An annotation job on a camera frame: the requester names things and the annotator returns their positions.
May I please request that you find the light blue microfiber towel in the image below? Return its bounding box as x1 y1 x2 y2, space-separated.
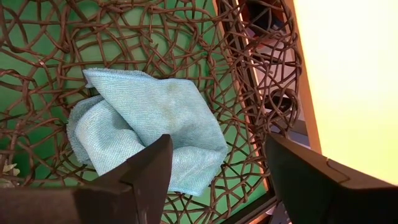
66 67 229 197

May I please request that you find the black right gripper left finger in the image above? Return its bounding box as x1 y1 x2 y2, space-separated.
0 133 174 224

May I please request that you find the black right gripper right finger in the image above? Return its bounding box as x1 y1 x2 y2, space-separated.
265 133 398 224

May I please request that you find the light wooden desk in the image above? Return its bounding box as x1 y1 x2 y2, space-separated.
284 0 398 187

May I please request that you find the green succulent plant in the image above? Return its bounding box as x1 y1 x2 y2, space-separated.
0 161 21 187

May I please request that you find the black wire basket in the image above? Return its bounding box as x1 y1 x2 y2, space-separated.
0 0 304 224

